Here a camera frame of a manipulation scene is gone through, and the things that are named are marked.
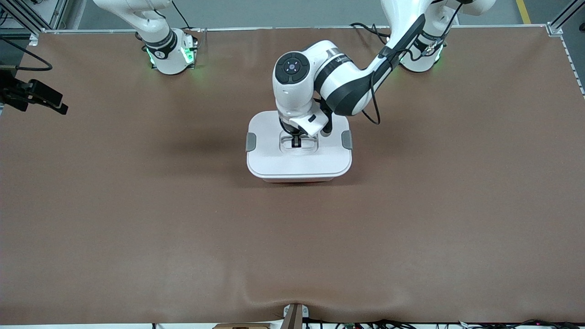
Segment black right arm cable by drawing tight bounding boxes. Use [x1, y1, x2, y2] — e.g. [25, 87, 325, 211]
[0, 37, 53, 72]

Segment black base power cable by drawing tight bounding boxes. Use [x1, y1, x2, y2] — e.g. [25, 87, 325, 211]
[171, 0, 196, 32]
[350, 22, 391, 44]

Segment brown table mat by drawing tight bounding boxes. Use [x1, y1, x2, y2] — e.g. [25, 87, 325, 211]
[0, 25, 585, 326]

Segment white box lid grey clips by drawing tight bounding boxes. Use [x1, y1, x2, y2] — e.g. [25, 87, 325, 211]
[246, 110, 353, 180]

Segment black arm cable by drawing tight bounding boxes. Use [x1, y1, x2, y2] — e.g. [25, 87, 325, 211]
[0, 37, 53, 72]
[362, 69, 383, 125]

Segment aluminium frame profile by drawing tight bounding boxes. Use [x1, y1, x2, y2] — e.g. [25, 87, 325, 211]
[547, 0, 585, 36]
[0, 0, 87, 45]

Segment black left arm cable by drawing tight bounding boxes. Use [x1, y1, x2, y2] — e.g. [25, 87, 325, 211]
[362, 69, 383, 125]

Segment pink plastic storage box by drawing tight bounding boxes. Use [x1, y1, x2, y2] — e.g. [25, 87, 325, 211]
[263, 176, 336, 184]

